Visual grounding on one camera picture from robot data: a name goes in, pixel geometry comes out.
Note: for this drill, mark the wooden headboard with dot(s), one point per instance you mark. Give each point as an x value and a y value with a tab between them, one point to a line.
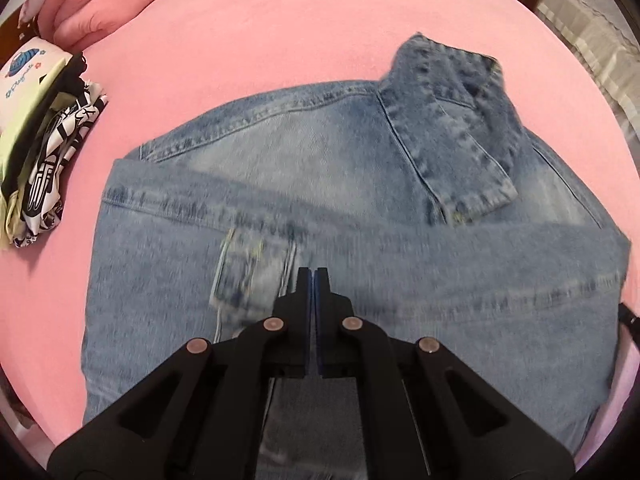
7	35

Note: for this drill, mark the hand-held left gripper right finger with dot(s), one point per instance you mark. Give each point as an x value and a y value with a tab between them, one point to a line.
325	320

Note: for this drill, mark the white printed cushion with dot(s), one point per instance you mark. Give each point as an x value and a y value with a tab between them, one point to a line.
22	67

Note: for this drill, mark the black and white printed garment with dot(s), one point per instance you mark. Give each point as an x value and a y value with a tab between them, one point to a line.
55	160

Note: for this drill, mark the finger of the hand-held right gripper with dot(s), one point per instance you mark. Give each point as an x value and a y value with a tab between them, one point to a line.
629	321

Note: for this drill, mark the pink bed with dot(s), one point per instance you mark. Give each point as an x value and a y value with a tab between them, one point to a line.
250	25

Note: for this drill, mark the blue denim jacket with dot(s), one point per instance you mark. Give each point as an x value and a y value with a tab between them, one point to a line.
350	185

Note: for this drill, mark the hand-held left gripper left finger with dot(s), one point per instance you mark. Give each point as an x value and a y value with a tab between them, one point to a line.
302	310

